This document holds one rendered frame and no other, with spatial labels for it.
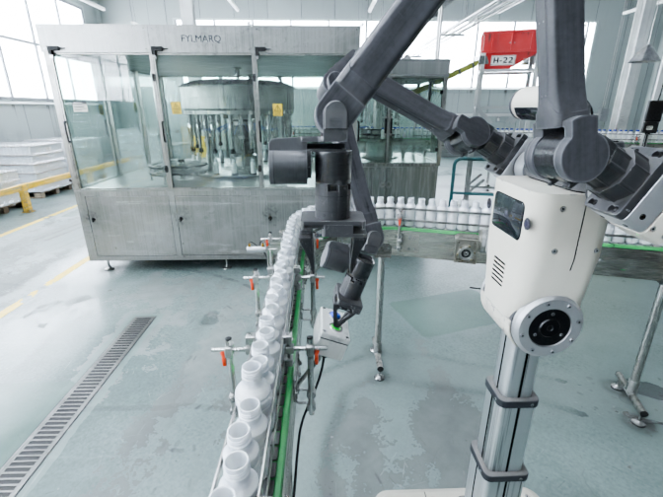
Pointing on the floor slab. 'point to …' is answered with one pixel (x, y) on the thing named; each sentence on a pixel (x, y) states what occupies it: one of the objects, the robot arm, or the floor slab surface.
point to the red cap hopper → (500, 57)
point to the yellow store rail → (31, 187)
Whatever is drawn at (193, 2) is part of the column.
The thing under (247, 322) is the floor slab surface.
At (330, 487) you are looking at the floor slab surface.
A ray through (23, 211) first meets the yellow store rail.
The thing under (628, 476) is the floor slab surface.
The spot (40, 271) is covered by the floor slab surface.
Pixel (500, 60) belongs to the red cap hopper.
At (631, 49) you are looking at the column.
